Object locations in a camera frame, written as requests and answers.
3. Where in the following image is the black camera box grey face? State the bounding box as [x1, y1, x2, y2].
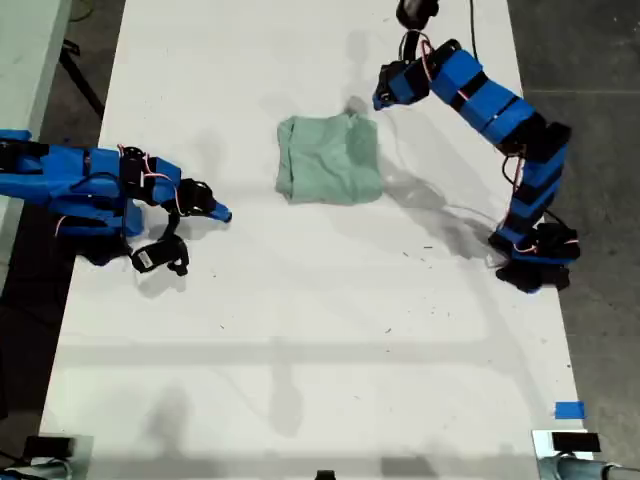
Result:
[396, 0, 441, 60]

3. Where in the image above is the silver metal plate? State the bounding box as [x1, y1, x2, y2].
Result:
[531, 428, 601, 480]
[37, 433, 95, 480]

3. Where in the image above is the grey clamp tube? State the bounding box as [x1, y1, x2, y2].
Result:
[0, 459, 74, 480]
[542, 453, 640, 480]

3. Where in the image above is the pale green T-shirt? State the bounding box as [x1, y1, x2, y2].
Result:
[274, 112, 384, 206]

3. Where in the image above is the black stand leg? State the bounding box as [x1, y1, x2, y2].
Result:
[58, 42, 106, 119]

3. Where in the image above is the pale side table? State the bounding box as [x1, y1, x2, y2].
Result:
[0, 0, 74, 296]

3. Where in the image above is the small black box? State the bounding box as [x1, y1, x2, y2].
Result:
[23, 436, 75, 459]
[551, 432, 601, 454]

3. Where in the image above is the black camera box with label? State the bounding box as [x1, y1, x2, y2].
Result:
[129, 212, 191, 277]

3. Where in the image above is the black camera cable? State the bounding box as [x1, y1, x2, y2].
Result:
[467, 0, 482, 61]

